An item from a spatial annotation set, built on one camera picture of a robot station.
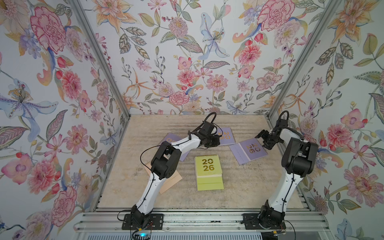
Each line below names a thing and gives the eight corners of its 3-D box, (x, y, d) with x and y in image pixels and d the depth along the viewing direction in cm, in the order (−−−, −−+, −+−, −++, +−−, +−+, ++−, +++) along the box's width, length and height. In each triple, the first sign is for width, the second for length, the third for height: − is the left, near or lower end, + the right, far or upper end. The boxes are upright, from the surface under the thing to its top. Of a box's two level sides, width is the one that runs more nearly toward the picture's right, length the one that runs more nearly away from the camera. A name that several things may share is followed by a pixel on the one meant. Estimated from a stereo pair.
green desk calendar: (195, 190, 86) (195, 188, 84) (194, 157, 100) (194, 155, 97) (223, 190, 86) (224, 188, 84) (219, 157, 100) (220, 155, 97)
